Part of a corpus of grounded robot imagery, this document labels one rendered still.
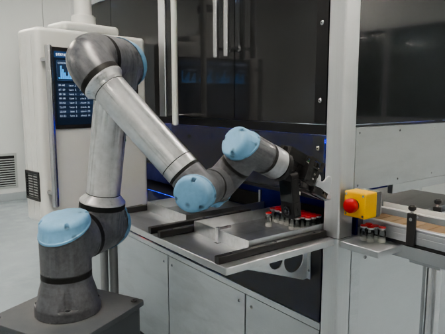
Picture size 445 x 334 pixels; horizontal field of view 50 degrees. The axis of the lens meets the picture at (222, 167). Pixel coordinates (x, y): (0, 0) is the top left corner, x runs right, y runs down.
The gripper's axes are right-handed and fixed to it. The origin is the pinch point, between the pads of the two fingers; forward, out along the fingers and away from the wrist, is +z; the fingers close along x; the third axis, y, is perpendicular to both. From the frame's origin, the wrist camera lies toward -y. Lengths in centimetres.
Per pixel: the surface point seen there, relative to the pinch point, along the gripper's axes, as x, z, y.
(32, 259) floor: 307, 51, -95
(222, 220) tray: 37.4, 0.9, -14.0
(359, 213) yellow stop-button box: -1.9, 13.2, 0.5
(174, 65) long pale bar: 84, -11, 36
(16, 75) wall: 563, 38, 70
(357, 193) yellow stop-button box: -0.9, 10.9, 5.4
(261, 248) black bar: 9.6, -6.4, -17.6
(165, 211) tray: 58, -7, -18
